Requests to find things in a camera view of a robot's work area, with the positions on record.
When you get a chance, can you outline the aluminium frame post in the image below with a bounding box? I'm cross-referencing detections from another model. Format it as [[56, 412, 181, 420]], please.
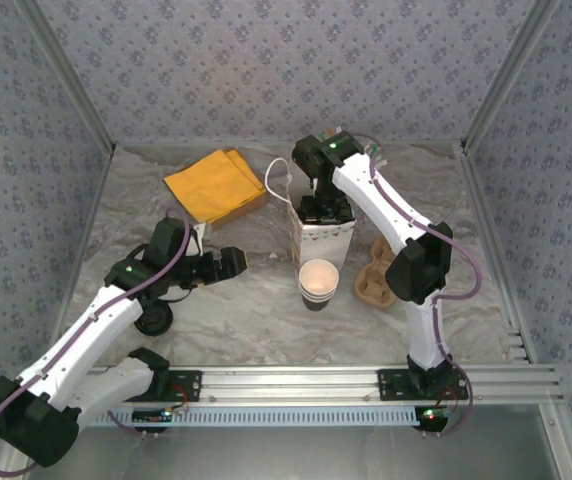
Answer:
[[15, 0, 117, 154], [459, 0, 563, 154]]

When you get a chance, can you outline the slotted blue-white cable duct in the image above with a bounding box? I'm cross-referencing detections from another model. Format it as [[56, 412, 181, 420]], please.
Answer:
[[83, 405, 423, 428]]

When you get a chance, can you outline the grey metal shelf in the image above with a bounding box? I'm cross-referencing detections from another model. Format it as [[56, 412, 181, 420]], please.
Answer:
[[30, 424, 557, 480]]

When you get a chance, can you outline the left gripper thin black cable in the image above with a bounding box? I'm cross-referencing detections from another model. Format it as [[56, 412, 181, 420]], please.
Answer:
[[158, 284, 198, 305]]

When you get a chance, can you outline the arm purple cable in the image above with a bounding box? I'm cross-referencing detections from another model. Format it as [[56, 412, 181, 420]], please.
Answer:
[[0, 207, 192, 476], [355, 132, 483, 437]]

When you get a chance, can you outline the stack of paper cups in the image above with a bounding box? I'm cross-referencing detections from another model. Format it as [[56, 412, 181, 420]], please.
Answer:
[[298, 258, 341, 313]]

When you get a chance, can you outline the orange paper napkin stack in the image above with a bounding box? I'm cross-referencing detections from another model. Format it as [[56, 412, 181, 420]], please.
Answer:
[[163, 148, 267, 225]]

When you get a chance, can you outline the white paper takeout bag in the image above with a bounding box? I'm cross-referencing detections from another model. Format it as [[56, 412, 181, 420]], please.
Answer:
[[264, 157, 357, 274]]

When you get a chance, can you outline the aluminium frame leg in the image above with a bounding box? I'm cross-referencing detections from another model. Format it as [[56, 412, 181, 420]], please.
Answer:
[[538, 404, 572, 480]]

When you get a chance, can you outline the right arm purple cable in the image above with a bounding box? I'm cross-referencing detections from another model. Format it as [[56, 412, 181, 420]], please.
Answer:
[[355, 132, 483, 437]]

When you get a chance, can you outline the aluminium mounting rail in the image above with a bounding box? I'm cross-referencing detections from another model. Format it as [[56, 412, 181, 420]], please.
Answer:
[[19, 363, 566, 407]]

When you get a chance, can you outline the brown cardboard cup carrier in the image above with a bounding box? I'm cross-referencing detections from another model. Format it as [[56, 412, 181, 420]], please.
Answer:
[[354, 237, 398, 310]]

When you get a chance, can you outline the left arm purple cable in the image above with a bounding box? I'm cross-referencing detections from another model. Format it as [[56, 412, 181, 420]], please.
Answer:
[[0, 207, 192, 476]]

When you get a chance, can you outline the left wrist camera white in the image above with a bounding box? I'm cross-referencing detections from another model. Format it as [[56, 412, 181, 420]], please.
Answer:
[[187, 222, 213, 251]]

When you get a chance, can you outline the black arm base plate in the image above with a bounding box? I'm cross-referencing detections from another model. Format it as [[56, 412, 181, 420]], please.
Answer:
[[377, 368, 470, 401], [158, 368, 203, 402]]

